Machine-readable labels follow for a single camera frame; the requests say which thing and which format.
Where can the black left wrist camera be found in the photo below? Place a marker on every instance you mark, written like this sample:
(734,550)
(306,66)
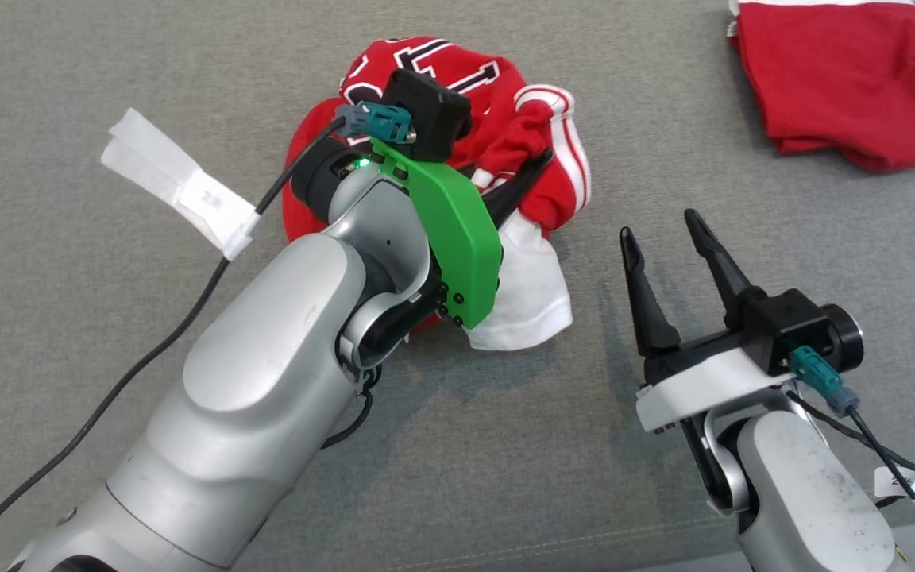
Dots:
(426,111)

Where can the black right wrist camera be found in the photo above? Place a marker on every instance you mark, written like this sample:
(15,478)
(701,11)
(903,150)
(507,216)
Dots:
(791,326)

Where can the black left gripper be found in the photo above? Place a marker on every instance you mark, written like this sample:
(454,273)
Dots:
(330,179)

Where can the teal camera connector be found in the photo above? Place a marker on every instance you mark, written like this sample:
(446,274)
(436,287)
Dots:
(815,377)
(382,121)

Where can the teal right camera connector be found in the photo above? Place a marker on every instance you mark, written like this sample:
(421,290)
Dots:
(815,377)

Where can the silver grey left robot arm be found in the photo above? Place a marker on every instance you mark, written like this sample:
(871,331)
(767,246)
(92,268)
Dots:
(267,357)

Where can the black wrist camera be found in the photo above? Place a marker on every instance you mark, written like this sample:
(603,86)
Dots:
(791,326)
(426,111)

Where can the white camera bracket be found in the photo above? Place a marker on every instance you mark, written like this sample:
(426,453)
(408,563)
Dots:
(704,393)

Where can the red shorts with white stripe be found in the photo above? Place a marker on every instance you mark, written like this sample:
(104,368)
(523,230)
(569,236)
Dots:
(839,87)

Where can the red jersey with white sleeves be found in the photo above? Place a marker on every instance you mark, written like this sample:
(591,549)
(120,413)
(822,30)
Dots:
(529,294)

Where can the teal left camera connector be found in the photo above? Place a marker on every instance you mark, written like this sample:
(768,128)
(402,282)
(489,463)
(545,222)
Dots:
(382,121)

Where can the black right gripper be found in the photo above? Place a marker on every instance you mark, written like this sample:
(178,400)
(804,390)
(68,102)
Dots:
(696,356)

